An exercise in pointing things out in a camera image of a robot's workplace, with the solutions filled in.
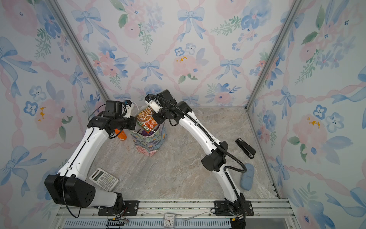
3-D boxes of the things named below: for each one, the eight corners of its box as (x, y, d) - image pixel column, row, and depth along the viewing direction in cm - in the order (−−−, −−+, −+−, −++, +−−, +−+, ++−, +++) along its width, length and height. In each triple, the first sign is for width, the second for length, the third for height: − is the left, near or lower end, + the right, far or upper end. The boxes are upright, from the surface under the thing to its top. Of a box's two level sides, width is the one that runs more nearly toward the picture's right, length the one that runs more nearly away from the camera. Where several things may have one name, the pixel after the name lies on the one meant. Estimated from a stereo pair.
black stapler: (250, 159, 94) (253, 156, 89) (234, 143, 101) (236, 139, 97) (255, 156, 95) (258, 152, 91) (238, 140, 103) (240, 136, 99)
